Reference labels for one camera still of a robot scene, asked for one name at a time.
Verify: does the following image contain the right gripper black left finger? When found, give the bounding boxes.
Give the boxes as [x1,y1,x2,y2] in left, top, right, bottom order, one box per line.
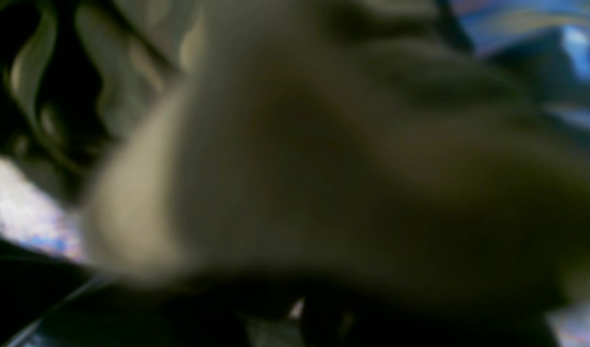
[0,275,295,347]

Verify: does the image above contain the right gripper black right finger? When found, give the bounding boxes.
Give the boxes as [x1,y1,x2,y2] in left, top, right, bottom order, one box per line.
[300,294,560,347]

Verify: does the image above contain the camouflage T-shirt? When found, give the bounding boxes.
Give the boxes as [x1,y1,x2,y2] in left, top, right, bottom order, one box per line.
[8,0,590,320]

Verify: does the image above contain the patterned tablecloth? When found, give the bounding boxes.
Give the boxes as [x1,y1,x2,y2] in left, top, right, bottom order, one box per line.
[0,0,590,347]

